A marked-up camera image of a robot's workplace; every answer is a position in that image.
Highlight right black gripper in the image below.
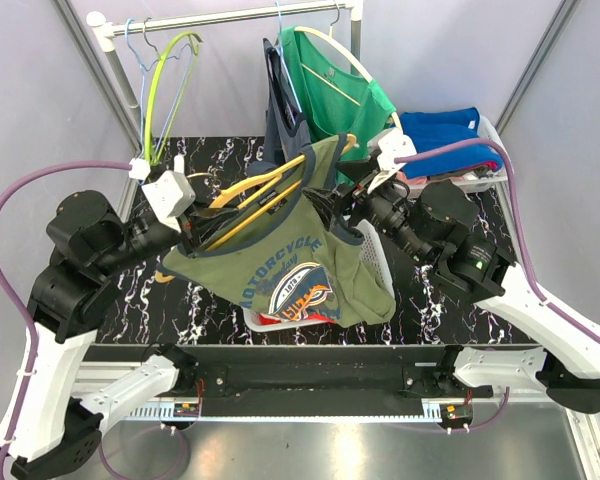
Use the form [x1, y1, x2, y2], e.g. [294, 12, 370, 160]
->
[301, 157, 431, 264]

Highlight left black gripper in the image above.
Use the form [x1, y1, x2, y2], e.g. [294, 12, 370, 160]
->
[98, 191, 242, 274]

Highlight dark navy tank top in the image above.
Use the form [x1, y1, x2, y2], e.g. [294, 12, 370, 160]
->
[247, 39, 311, 177]

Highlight olive green tank top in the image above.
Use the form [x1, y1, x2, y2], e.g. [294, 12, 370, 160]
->
[158, 134, 396, 327]

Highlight red tank top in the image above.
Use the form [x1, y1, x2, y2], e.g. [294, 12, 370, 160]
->
[258, 313, 283, 325]

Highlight light blue wire hanger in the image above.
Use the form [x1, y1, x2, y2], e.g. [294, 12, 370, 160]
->
[124, 18, 203, 167]

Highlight lime green hanger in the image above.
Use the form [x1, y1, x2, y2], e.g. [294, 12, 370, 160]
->
[143, 30, 203, 167]

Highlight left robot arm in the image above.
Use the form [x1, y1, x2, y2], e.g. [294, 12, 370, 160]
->
[0, 190, 204, 479]

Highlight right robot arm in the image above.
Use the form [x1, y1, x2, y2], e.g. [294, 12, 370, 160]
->
[333, 159, 600, 414]

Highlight cream curved wooden hanger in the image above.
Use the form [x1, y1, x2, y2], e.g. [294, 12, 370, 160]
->
[292, 4, 406, 139]

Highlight large white perforated basket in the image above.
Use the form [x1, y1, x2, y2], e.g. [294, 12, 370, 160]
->
[243, 220, 395, 333]

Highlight green t-shirt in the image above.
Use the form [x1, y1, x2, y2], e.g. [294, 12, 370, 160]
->
[281, 26, 400, 161]

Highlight folded blue clothes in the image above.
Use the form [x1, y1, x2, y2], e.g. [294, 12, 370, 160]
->
[397, 105, 504, 180]

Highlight small white laundry basket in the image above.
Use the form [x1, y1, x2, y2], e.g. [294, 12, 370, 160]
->
[394, 114, 511, 194]

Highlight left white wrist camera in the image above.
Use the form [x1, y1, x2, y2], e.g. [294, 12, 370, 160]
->
[129, 155, 195, 232]

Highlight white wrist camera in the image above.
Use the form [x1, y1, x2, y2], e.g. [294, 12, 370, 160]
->
[367, 127, 417, 193]
[129, 155, 195, 232]

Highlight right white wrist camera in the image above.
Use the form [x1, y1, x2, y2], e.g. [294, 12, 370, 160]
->
[367, 127, 417, 193]

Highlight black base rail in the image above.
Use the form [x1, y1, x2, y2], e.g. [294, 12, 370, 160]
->
[87, 343, 561, 419]

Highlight white clothes rack frame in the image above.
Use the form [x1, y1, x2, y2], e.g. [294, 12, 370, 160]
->
[85, 0, 364, 184]

